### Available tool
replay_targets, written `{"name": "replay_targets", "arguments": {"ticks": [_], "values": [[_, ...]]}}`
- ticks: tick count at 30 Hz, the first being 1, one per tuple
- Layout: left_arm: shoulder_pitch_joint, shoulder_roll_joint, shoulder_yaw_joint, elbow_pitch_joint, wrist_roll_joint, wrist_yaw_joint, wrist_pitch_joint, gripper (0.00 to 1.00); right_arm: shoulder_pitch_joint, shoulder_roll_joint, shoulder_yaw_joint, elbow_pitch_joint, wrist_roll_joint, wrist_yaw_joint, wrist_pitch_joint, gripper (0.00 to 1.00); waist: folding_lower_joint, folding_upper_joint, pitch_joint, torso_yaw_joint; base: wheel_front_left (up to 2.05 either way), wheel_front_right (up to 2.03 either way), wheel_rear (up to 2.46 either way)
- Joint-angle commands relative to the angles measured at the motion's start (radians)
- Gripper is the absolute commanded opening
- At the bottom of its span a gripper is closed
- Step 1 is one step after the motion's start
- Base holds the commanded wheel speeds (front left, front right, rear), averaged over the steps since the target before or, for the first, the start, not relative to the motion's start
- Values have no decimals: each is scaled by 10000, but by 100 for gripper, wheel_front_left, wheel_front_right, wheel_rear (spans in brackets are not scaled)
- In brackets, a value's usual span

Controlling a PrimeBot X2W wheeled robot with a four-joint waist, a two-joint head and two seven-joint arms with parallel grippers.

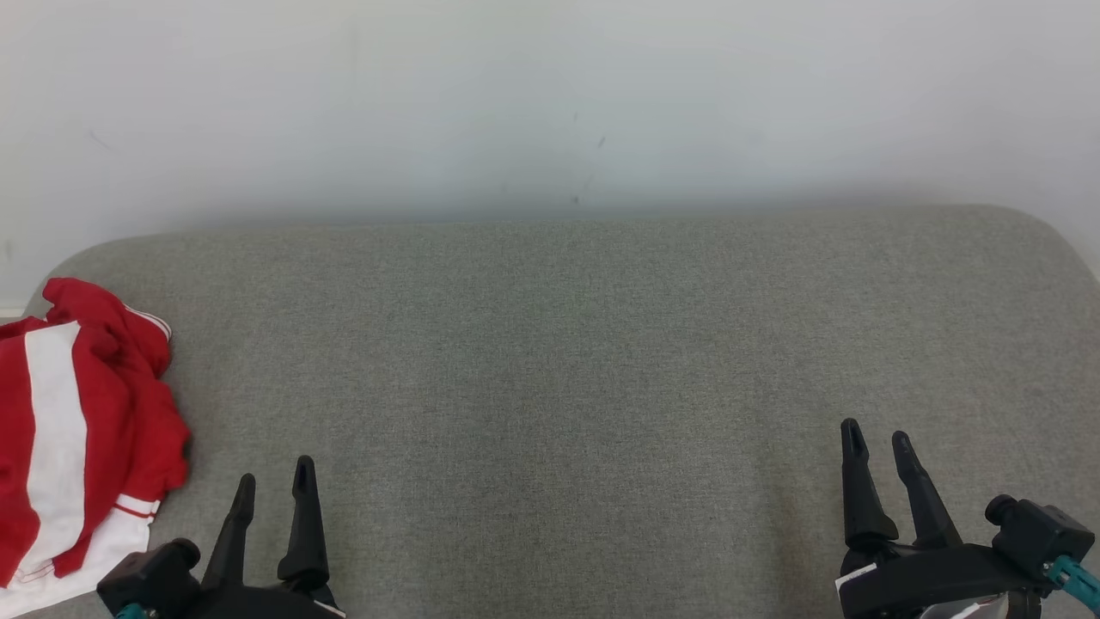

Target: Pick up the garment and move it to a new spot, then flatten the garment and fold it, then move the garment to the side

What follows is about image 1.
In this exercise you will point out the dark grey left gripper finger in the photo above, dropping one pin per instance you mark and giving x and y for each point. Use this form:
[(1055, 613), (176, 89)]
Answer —
[(305, 533), (236, 533)]

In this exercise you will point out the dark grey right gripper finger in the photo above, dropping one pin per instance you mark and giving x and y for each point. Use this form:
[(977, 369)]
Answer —
[(928, 507), (862, 499)]

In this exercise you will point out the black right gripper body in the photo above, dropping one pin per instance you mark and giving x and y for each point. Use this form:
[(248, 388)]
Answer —
[(928, 580)]

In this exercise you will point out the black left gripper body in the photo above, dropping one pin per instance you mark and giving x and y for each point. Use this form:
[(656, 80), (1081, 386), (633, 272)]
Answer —
[(258, 604)]

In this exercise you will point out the red jersey with striped trim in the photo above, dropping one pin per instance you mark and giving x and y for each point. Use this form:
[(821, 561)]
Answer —
[(86, 301)]

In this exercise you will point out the grey fabric sofa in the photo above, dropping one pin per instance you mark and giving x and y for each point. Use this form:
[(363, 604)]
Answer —
[(550, 344)]

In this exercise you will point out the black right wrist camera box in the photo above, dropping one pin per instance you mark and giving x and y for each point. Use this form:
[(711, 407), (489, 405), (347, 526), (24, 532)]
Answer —
[(1040, 533)]

